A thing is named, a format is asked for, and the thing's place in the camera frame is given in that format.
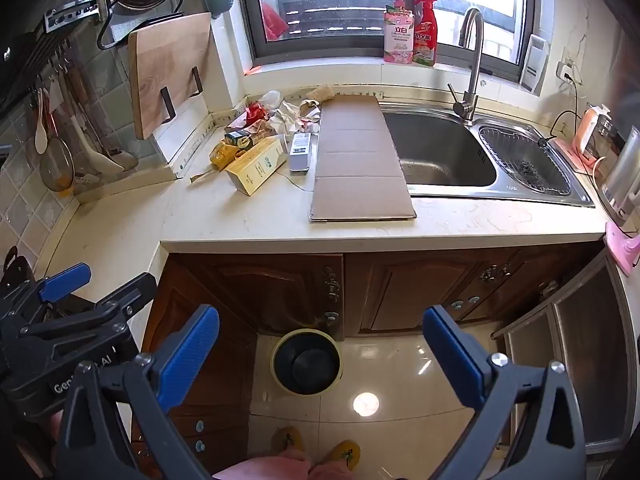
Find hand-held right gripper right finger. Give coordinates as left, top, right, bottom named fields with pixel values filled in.
left=422, top=304, right=588, bottom=480

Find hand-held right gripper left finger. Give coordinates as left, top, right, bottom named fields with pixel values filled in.
left=54, top=304, right=221, bottom=480

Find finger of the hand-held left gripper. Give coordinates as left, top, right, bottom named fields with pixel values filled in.
left=20, top=272, right=158, bottom=357
left=0, top=263, right=92, bottom=322

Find black round trash bin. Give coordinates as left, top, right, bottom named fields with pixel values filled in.
left=270, top=328, right=344, bottom=395

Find wooden drawer cabinet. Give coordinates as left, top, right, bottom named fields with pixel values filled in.
left=131, top=260, right=257, bottom=466

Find wooden cabinet door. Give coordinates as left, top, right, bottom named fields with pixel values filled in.
left=345, top=245, right=606, bottom=337
left=165, top=254, right=346, bottom=341

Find mesh strainer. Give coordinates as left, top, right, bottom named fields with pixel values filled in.
left=40, top=137, right=76, bottom=191

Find white ladle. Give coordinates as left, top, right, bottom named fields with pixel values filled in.
left=75, top=110, right=125, bottom=173

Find yellow slipper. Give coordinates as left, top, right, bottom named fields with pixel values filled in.
left=322, top=440, right=361, bottom=471
left=271, top=426, right=304, bottom=453

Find steel built-in appliance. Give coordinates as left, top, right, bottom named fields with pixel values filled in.
left=492, top=250, right=640, bottom=456

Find person's legs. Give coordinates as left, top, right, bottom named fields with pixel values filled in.
left=212, top=447, right=346, bottom=480

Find white hanging spoon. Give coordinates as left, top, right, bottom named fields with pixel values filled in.
left=34, top=87, right=48, bottom=156

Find small yellow box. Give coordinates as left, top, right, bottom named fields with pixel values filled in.
left=209, top=142, right=241, bottom=170

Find long yellow carton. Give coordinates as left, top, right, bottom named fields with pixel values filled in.
left=225, top=137, right=287, bottom=197

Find black metal rack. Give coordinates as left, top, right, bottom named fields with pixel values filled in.
left=96, top=0, right=205, bottom=123

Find dark green box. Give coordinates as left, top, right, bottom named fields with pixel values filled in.
left=223, top=129, right=253, bottom=150

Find pink mat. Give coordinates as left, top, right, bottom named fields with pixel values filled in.
left=605, top=220, right=640, bottom=268

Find stainless steel sink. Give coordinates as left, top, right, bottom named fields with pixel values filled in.
left=377, top=100, right=596, bottom=208

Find steel drain basket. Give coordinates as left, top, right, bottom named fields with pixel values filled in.
left=478, top=126, right=572, bottom=195

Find red and white carton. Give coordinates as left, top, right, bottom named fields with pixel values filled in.
left=226, top=112, right=275, bottom=137

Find flat cardboard sheet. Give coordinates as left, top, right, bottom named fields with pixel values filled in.
left=309, top=94, right=417, bottom=222

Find red foil packet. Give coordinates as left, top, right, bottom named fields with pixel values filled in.
left=245, top=101, right=271, bottom=126

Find white box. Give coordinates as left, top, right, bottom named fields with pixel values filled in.
left=288, top=132, right=319, bottom=173

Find wooden cutting board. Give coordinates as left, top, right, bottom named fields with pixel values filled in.
left=127, top=11, right=213, bottom=141

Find pink tray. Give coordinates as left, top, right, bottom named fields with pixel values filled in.
left=550, top=137, right=601, bottom=173

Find black range hood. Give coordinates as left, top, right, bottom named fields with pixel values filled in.
left=0, top=0, right=103, bottom=116

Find silver kettle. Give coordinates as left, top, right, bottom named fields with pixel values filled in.
left=600, top=125, right=640, bottom=226

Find pink glass kettle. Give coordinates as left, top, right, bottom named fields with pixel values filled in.
left=572, top=104, right=626, bottom=171

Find steel faucet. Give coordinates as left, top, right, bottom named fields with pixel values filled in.
left=446, top=7, right=486, bottom=122

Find white grater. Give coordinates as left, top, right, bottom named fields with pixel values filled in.
left=519, top=34, right=551, bottom=93

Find red cloth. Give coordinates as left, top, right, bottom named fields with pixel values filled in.
left=261, top=2, right=289, bottom=41

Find red spray bottle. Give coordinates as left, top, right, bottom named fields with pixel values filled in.
left=412, top=0, right=438, bottom=67

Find pink soap refill pouch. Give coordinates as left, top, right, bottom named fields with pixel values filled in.
left=382, top=0, right=415, bottom=65

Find silver hook rail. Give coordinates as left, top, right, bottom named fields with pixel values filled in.
left=44, top=0, right=98, bottom=36

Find black power cable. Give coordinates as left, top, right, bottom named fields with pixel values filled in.
left=537, top=77, right=588, bottom=148

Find wall power outlet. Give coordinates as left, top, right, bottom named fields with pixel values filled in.
left=556, top=60, right=583, bottom=86

